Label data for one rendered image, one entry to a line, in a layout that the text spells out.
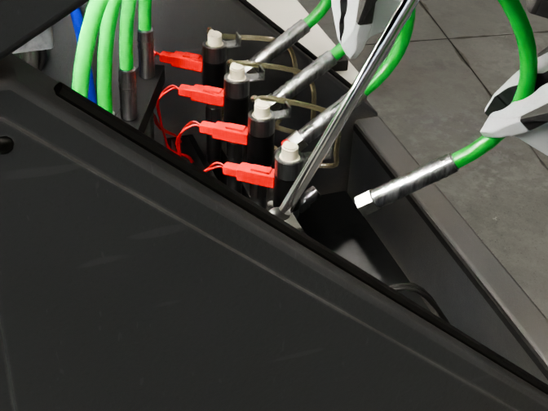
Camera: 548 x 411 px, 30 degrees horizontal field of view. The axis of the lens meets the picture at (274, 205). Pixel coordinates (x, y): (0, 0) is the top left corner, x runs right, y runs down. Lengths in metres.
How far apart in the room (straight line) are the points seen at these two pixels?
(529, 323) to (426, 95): 2.32
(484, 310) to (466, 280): 0.04
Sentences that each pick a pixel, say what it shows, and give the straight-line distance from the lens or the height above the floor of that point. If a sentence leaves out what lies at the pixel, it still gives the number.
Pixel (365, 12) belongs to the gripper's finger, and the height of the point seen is 1.29.
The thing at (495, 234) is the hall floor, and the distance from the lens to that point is 2.81.
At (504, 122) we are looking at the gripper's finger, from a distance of 0.85.
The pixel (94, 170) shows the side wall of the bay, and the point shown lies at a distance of 0.50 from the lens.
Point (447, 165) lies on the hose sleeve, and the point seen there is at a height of 1.19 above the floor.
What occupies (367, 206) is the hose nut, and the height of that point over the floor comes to 1.14.
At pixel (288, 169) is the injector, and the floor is 1.12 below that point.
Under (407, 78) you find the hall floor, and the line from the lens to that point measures 3.47.
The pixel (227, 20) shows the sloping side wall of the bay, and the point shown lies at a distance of 1.25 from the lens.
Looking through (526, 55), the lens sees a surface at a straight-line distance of 0.85.
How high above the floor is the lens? 1.68
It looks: 37 degrees down
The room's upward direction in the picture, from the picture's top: 3 degrees clockwise
